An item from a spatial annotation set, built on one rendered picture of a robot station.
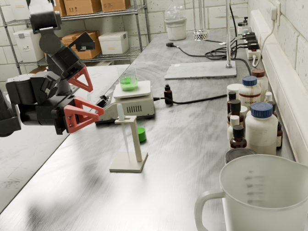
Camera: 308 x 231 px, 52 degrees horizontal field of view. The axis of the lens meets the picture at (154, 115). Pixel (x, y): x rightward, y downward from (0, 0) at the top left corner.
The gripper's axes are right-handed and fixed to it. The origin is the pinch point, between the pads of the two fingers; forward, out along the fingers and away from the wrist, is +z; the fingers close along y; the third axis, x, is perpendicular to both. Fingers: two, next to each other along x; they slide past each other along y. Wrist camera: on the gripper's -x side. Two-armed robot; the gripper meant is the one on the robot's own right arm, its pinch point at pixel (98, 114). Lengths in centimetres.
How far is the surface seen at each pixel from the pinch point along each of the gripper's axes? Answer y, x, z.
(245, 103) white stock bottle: 24.5, 8.1, 35.6
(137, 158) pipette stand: -0.7, 12.0, 8.5
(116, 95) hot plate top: 23.9, 4.7, -4.0
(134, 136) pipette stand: -0.8, 5.6, 8.7
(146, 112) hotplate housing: 24.7, 11.2, 5.1
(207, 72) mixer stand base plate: 66, 12, 22
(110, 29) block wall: 273, 25, -95
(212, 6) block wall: 274, 10, 15
